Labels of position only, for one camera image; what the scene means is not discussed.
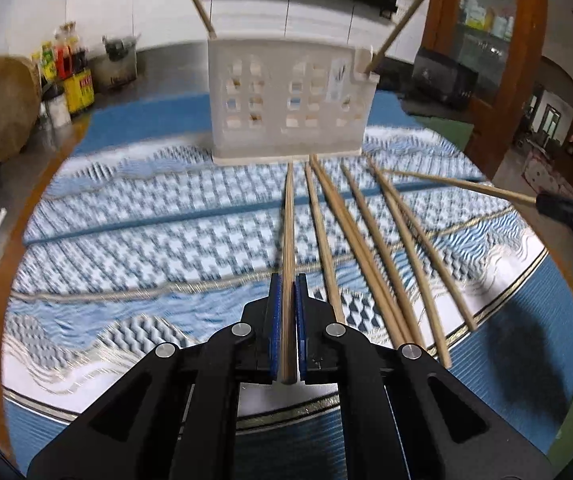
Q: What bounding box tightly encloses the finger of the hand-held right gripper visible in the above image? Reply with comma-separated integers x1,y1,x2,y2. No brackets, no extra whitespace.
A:
535,191,573,229

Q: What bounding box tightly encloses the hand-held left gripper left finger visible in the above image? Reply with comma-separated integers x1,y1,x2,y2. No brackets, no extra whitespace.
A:
26,272,283,480

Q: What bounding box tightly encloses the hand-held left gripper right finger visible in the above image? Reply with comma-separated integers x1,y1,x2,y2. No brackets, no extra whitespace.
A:
295,273,551,480

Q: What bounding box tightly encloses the wooden chopstick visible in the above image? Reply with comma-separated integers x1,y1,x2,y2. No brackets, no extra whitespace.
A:
277,164,298,385
309,156,406,348
176,0,216,40
317,156,415,343
367,0,431,75
341,164,452,368
304,164,342,322
367,157,480,333
381,170,538,205

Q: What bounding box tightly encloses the white plastic utensil holder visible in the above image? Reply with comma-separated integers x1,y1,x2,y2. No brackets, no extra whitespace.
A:
207,35,381,163

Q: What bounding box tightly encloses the pink patterned floor mat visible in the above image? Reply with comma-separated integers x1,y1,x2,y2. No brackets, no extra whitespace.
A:
523,152,570,193

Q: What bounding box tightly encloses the wooden glass-door cabinet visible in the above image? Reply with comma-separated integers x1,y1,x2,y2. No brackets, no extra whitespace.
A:
423,0,550,183

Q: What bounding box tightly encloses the blue patterned woven mat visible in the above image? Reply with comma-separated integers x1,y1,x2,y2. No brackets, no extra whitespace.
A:
1,180,573,480
26,91,490,246

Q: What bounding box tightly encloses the black countertop appliance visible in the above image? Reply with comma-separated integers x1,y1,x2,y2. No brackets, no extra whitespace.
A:
411,49,478,112

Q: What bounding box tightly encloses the yellow box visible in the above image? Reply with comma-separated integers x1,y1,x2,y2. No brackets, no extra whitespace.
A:
465,6,495,30

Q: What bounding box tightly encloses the steel pot with black lid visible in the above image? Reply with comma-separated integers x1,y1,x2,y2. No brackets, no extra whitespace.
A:
89,34,140,95

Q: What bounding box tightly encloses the group of condiment bottles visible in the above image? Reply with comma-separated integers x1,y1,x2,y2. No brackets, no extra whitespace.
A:
30,22,96,128

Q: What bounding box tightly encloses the round wooden chopping board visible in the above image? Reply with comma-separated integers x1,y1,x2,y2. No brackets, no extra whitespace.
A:
0,55,42,163

